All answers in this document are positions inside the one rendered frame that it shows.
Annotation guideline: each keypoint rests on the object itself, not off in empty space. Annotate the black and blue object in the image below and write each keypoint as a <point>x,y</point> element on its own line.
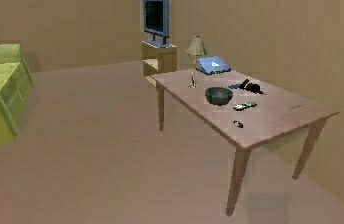
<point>250,87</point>

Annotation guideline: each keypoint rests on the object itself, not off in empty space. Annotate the dark green bowl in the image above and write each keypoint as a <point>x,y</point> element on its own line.
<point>218,96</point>

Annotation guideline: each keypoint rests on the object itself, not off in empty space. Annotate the brown wooden television stand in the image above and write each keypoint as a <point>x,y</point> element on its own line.
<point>161,58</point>

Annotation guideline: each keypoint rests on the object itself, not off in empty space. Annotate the small dark object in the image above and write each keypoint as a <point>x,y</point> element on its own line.
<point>238,124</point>

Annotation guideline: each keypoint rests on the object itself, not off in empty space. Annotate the brown wooden table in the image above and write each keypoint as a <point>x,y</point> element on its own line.
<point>273,110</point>

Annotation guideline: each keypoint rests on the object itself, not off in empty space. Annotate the blue framed television set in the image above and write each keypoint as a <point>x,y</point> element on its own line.
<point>156,18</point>

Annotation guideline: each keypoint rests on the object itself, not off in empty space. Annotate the beige shade table lamp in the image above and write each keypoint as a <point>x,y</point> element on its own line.
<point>196,46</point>

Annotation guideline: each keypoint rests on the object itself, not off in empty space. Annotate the thin brown pencil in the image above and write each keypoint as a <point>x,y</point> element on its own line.
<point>297,106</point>

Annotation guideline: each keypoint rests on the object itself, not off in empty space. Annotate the green sofa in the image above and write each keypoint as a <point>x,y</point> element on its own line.
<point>0,90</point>

